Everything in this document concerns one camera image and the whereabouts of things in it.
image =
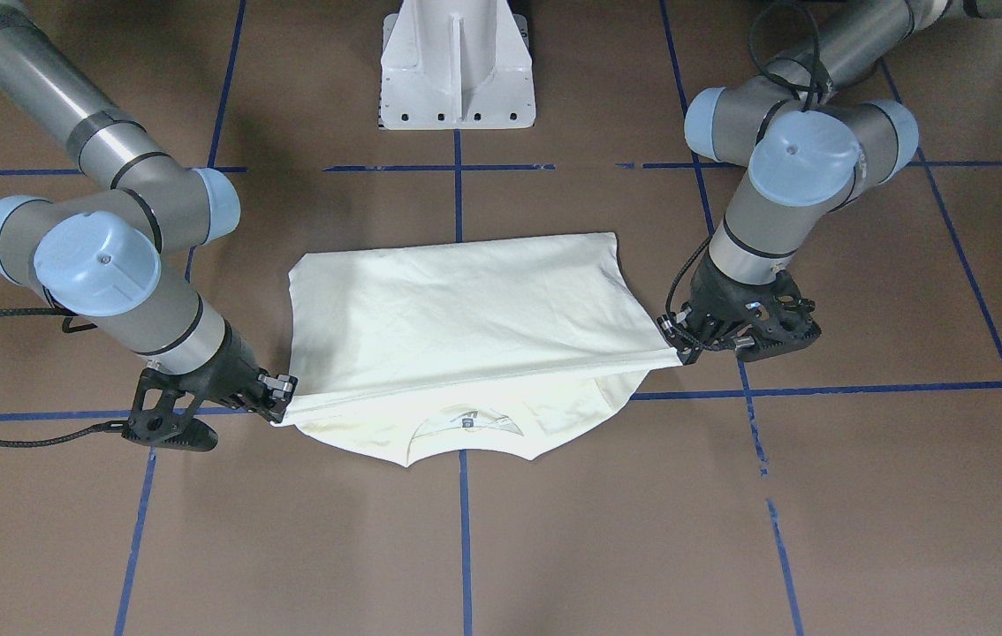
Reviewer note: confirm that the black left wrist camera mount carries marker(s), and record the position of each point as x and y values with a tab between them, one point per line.
779	319

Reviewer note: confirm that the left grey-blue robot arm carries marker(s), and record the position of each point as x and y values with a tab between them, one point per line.
803	159

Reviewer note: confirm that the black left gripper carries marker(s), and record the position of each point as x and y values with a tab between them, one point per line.
717	300

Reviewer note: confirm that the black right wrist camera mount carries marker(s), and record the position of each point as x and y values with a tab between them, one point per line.
163	415

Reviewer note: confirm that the cream long-sleeve cat shirt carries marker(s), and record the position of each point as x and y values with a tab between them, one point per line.
514	346

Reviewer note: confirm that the white camera mast with base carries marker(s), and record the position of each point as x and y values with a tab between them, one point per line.
464	65

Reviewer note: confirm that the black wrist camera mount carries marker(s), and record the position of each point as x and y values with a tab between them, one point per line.
779	319
163	415

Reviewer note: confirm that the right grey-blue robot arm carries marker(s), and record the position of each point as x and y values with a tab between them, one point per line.
104	257

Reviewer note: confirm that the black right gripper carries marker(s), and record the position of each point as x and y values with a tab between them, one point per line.
228	369

